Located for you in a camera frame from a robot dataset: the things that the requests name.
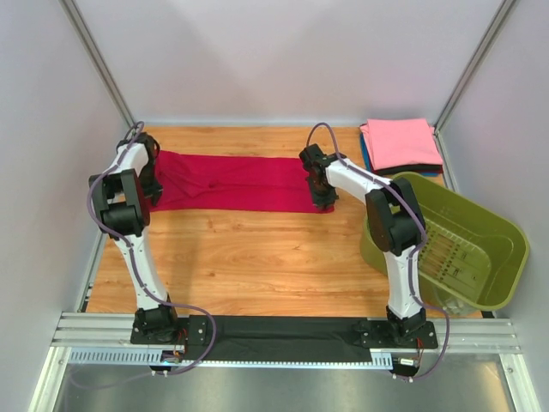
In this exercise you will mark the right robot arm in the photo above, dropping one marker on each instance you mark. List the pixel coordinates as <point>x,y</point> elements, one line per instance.
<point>396,227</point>

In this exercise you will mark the aluminium frame post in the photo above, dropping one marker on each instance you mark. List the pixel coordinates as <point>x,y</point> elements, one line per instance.
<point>502,14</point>
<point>84,34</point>

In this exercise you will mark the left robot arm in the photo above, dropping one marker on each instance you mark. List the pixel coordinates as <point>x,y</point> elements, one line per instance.
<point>118,200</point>

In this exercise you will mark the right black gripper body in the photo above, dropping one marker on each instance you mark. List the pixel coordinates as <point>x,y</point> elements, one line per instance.
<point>323,196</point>

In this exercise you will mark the left aluminium frame post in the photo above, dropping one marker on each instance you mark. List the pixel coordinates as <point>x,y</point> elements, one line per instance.
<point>84,34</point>

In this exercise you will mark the crimson red t shirt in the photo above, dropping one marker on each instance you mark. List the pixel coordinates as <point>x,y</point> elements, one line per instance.
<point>192,181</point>

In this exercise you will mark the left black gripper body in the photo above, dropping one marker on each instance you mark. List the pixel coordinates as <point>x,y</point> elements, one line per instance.
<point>153,189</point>

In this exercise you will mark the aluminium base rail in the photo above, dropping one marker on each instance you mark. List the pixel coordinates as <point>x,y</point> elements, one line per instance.
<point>94,338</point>

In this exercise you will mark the pink folded t shirt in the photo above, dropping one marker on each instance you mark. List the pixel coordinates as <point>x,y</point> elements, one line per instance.
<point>400,143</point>

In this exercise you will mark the black folded t shirt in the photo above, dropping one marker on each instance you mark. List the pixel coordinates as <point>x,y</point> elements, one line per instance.
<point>423,169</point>

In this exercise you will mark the right aluminium frame post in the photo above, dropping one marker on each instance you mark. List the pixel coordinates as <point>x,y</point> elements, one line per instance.
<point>502,14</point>

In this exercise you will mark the olive green plastic basket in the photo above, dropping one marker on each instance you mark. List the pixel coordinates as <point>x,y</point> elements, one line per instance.
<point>473,259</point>

